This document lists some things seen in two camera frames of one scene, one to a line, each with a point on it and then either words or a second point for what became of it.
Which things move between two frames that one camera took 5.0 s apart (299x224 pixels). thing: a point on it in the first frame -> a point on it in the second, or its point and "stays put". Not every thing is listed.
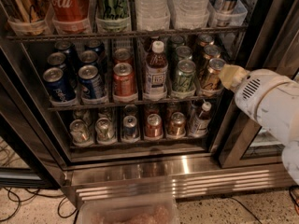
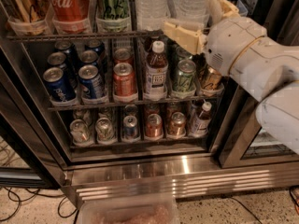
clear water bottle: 190,6 stays put
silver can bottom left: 79,133 stays put
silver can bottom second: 105,131 stays put
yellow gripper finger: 232,75 -> 192,39
